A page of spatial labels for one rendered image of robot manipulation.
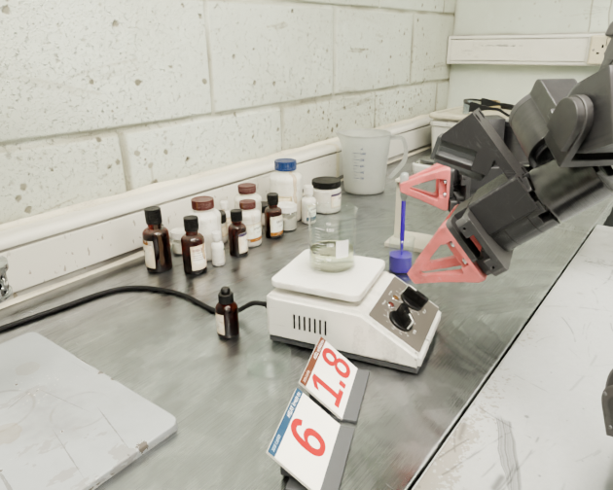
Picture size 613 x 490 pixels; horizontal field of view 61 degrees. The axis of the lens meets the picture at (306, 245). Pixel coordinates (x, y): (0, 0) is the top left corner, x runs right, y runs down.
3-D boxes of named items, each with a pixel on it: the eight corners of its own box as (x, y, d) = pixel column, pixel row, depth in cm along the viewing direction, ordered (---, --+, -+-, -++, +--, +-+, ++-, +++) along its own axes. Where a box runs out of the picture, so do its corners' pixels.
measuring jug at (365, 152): (405, 185, 141) (408, 128, 135) (406, 197, 129) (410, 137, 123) (337, 183, 143) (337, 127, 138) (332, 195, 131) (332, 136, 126)
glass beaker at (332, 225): (363, 263, 70) (365, 203, 67) (345, 283, 65) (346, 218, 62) (315, 256, 73) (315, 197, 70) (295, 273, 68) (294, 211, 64)
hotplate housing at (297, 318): (440, 326, 71) (445, 272, 68) (418, 378, 60) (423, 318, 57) (294, 297, 80) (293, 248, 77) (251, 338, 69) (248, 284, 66)
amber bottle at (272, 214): (261, 237, 104) (259, 194, 101) (272, 231, 107) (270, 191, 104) (275, 240, 102) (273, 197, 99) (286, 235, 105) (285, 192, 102)
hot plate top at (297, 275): (387, 265, 71) (387, 260, 70) (359, 303, 61) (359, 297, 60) (306, 253, 75) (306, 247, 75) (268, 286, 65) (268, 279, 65)
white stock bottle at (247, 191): (243, 226, 111) (240, 180, 107) (267, 228, 109) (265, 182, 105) (231, 234, 106) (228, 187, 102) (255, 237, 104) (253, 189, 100)
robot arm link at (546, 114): (484, 132, 55) (527, 27, 46) (560, 130, 56) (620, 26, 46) (522, 217, 48) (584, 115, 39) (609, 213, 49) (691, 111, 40)
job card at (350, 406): (370, 372, 61) (371, 342, 60) (356, 424, 53) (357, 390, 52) (319, 366, 63) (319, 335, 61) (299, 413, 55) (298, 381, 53)
